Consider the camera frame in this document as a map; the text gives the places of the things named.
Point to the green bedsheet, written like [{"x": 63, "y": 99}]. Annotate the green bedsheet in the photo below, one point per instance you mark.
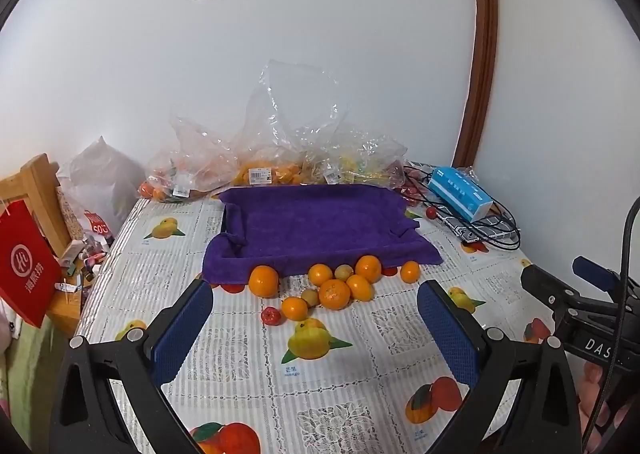
[{"x": 30, "y": 374}]

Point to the clear bag of kumquats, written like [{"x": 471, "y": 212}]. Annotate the clear bag of kumquats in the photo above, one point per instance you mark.
[{"x": 270, "y": 173}]

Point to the clear bag of yellow fruit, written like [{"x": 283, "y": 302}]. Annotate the clear bag of yellow fruit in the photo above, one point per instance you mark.
[{"x": 360, "y": 163}]

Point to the purple towel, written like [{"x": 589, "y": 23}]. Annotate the purple towel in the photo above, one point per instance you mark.
[{"x": 320, "y": 224}]

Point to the white plastic bag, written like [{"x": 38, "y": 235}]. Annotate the white plastic bag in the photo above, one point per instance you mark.
[{"x": 100, "y": 173}]

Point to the wooden nightstand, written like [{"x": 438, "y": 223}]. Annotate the wooden nightstand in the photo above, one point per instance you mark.
[{"x": 65, "y": 309}]

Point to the brown wooden door frame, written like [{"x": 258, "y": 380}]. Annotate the brown wooden door frame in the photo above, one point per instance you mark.
[{"x": 485, "y": 33}]

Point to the blue tissue pack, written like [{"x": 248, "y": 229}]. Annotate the blue tissue pack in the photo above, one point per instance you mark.
[{"x": 457, "y": 191}]

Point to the red paper bag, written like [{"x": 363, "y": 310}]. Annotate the red paper bag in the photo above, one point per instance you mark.
[{"x": 25, "y": 269}]

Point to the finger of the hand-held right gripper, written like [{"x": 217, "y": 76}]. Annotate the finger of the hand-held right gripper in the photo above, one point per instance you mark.
[
  {"x": 597, "y": 274},
  {"x": 547, "y": 286}
]

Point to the pile of small cosmetics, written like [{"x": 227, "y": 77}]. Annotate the pile of small cosmetics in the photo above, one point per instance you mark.
[{"x": 80, "y": 259}]

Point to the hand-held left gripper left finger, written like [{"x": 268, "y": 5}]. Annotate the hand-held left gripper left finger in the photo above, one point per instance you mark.
[{"x": 182, "y": 329}]

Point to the small red fruit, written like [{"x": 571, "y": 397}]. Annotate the small red fruit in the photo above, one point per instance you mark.
[
  {"x": 431, "y": 212},
  {"x": 271, "y": 316}
]

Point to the checkered grey pouch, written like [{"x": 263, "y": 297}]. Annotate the checkered grey pouch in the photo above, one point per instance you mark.
[{"x": 487, "y": 229}]

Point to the red and white packet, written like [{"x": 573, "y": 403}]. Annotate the red and white packet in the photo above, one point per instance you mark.
[{"x": 97, "y": 229}]

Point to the clear bag of red fruits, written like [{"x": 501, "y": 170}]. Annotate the clear bag of red fruits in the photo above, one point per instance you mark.
[{"x": 409, "y": 192}]

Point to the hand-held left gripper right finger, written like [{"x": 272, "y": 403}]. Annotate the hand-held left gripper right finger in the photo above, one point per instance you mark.
[{"x": 447, "y": 334}]

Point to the small brown longan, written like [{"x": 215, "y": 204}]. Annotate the small brown longan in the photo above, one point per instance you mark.
[
  {"x": 309, "y": 296},
  {"x": 343, "y": 272}
]

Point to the oval orange mandarin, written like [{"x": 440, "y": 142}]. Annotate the oval orange mandarin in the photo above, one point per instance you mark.
[{"x": 360, "y": 287}]

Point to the person's right hand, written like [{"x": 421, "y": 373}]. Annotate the person's right hand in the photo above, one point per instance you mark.
[{"x": 595, "y": 381}]

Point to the patterned gift bag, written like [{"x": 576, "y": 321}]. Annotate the patterned gift bag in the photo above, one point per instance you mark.
[{"x": 70, "y": 219}]

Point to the clear bag of mandarins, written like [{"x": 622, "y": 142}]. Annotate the clear bag of mandarins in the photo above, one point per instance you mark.
[{"x": 185, "y": 168}]

